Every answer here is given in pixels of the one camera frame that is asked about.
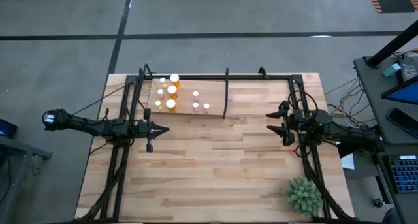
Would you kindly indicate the small teal box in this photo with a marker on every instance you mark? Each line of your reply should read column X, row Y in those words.
column 391, row 70

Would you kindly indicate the black device blue light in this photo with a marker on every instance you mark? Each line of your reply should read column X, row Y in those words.
column 6, row 129

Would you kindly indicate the black mat orange striped border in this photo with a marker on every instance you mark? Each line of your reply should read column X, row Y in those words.
column 392, row 0

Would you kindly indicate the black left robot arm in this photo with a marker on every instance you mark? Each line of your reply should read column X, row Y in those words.
column 98, row 127

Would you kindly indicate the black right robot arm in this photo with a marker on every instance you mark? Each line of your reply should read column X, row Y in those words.
column 346, row 132

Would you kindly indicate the green artificial plant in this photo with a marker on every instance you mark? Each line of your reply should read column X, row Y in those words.
column 303, row 196

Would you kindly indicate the grey metal stand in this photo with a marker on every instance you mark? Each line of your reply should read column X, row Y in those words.
column 29, row 151

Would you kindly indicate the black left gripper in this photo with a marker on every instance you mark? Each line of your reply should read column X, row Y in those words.
column 148, row 129

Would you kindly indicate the laptop with blue screen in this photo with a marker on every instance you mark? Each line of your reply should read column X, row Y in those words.
column 405, row 94

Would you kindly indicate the white paper sheet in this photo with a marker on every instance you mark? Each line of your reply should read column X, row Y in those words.
column 348, row 162

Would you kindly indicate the backlit keyboard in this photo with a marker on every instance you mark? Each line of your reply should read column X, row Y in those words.
column 403, row 173

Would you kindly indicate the grey side desk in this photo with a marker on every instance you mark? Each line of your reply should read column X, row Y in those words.
column 370, row 87

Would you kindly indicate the black smartphone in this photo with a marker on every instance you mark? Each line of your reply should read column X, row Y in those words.
column 403, row 122

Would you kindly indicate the small red connector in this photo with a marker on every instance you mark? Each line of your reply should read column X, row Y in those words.
column 294, row 151

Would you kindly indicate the black power adapter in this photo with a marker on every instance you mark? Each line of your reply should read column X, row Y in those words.
column 408, row 71

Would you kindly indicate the black round pole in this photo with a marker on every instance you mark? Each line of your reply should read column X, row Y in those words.
column 392, row 44

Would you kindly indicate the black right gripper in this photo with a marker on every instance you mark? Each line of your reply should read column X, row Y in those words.
column 298, row 122

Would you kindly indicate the black aluminium rig frame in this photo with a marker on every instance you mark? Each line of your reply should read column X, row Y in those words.
column 248, row 77

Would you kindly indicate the small metal knob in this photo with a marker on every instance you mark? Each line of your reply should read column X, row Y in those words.
column 379, row 202

